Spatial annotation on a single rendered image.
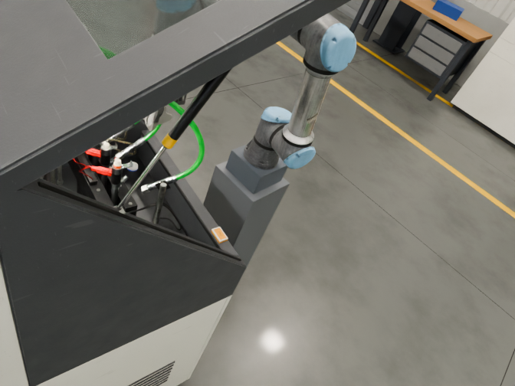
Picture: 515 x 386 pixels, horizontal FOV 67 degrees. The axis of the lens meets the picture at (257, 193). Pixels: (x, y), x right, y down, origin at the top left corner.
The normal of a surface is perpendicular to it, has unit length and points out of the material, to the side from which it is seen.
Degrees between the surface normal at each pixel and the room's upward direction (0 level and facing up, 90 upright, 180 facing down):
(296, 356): 0
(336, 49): 82
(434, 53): 90
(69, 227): 90
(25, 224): 90
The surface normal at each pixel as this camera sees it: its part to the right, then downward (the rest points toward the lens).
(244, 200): -0.67, 0.33
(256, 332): 0.31, -0.68
